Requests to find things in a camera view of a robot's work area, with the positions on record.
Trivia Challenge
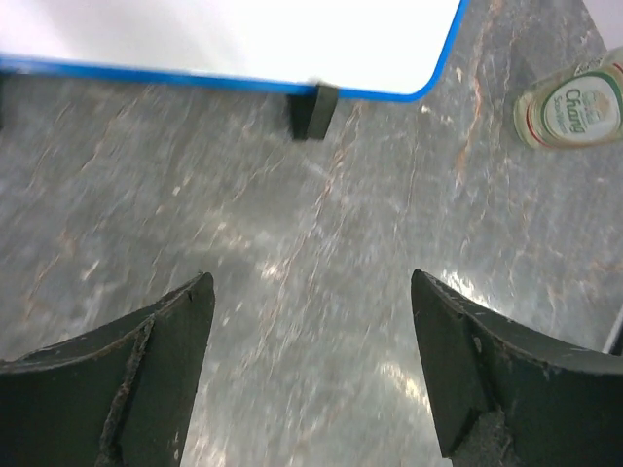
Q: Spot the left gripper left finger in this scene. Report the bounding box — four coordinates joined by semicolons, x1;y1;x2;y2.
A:
1;272;215;466

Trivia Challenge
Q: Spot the glass soda bottle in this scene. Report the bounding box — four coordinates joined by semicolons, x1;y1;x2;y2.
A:
513;48;622;150

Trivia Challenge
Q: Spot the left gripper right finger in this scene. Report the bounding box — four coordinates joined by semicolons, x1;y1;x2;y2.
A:
411;269;622;466

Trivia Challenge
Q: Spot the blue framed whiteboard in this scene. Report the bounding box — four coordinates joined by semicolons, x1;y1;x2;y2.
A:
1;0;467;140

